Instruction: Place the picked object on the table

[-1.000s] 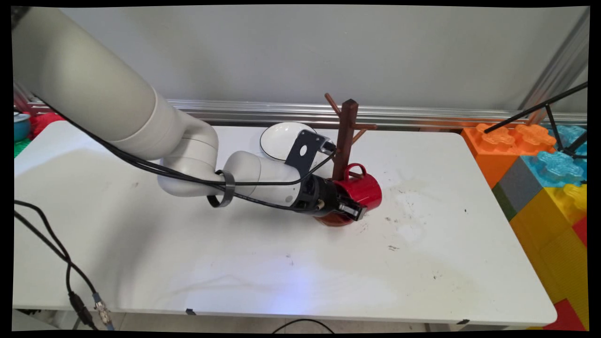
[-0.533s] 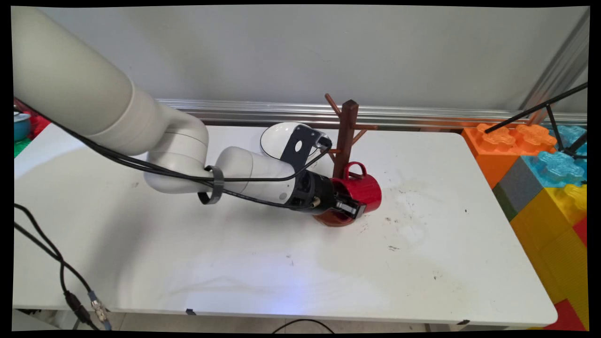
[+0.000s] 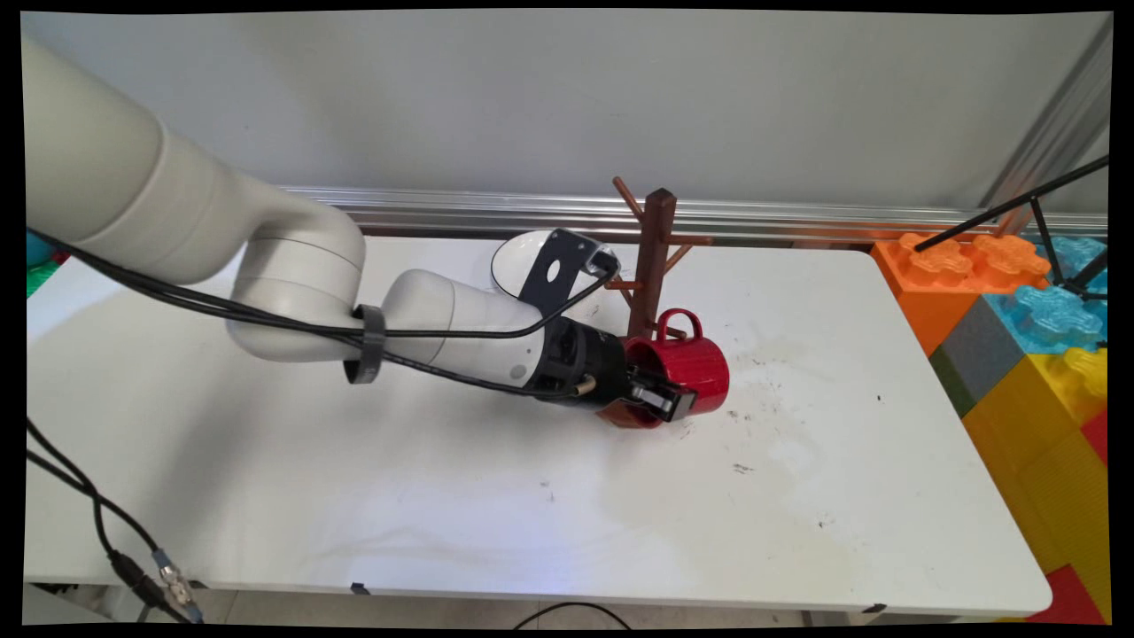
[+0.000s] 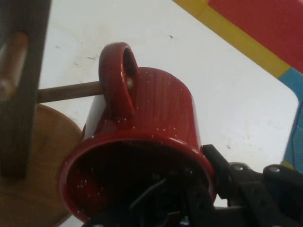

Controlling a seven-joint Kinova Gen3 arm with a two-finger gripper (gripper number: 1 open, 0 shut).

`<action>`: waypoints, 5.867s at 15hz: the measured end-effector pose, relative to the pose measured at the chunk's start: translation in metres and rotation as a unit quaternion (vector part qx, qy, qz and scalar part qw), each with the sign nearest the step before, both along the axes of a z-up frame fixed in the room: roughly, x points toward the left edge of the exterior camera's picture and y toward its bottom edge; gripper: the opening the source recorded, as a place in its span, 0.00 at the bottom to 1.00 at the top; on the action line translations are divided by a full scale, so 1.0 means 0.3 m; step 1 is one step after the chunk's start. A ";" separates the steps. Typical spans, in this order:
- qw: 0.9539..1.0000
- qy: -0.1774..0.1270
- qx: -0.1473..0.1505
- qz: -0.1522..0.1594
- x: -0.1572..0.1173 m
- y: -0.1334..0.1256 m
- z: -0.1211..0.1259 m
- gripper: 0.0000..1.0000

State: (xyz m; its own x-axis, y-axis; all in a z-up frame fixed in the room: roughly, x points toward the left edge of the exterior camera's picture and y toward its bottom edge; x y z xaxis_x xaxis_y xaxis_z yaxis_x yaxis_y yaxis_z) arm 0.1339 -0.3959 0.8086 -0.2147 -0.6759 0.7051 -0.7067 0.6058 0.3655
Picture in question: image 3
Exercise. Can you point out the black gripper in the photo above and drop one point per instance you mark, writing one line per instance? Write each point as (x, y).
(594, 363)

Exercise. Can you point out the red ceramic mug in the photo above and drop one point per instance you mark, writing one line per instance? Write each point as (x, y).
(695, 368)

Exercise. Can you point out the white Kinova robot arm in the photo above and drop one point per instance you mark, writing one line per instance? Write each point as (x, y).
(283, 283)

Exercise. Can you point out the brown wooden mug tree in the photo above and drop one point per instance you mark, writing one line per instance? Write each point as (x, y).
(657, 257)

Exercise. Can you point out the white plate with black rim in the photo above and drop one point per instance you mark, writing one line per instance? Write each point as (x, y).
(518, 261)

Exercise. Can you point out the orange giant toy brick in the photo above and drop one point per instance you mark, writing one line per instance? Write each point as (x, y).
(939, 283)

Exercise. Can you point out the grey giant toy brick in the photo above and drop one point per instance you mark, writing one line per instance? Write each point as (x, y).
(979, 350)

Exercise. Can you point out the yellow giant toy brick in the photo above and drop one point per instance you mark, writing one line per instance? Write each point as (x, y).
(1036, 461)

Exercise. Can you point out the black tripod stand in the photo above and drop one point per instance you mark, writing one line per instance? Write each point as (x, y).
(1001, 208)

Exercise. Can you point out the blue giant toy brick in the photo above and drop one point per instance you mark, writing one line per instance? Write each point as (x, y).
(1050, 315)

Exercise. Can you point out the red giant toy brick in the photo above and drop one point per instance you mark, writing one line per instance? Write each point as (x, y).
(1072, 598)

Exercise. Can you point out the teal bowl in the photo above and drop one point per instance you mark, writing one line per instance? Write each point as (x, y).
(37, 250)

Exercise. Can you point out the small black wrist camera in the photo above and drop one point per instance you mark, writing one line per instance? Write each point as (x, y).
(605, 262)

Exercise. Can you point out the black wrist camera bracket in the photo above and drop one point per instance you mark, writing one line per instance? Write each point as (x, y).
(554, 266)

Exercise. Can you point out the aluminium rail along wall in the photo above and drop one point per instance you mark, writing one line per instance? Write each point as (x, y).
(496, 213)

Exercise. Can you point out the aluminium frame post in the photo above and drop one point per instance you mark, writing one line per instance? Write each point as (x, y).
(1054, 115)

